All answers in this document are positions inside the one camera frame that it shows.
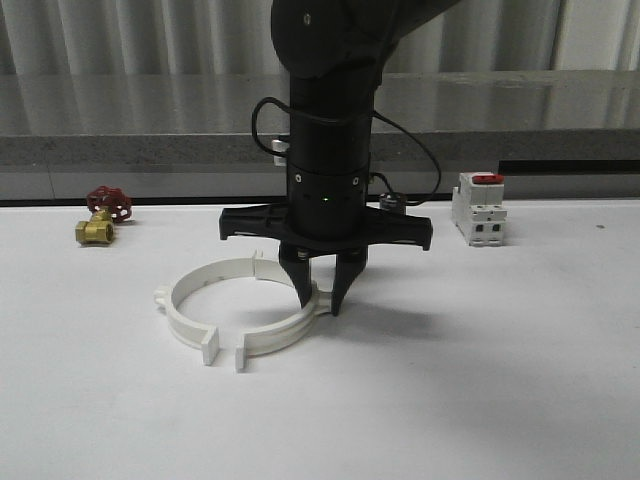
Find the grey stone countertop ledge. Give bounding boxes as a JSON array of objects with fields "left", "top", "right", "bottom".
[{"left": 0, "top": 69, "right": 640, "bottom": 187}]

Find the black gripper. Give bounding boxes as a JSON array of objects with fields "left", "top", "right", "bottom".
[{"left": 219, "top": 160, "right": 431, "bottom": 316}]

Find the black cable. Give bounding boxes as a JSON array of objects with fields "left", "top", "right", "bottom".
[{"left": 251, "top": 96, "right": 442, "bottom": 206}]

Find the black cylindrical capacitor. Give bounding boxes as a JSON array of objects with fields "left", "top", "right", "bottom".
[{"left": 379, "top": 192, "right": 407, "bottom": 215}]

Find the white circuit breaker red switch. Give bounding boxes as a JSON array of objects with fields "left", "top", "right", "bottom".
[{"left": 452, "top": 172, "right": 507, "bottom": 247}]

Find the brass valve red handwheel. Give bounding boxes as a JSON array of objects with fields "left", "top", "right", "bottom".
[{"left": 75, "top": 186, "right": 132, "bottom": 245}]

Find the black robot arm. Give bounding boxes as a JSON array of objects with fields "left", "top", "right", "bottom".
[{"left": 219, "top": 1, "right": 449, "bottom": 312}]

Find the white half pipe clamp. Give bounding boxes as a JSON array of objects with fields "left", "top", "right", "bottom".
[
  {"left": 231, "top": 257, "right": 331, "bottom": 372},
  {"left": 154, "top": 261, "right": 221, "bottom": 366}
]

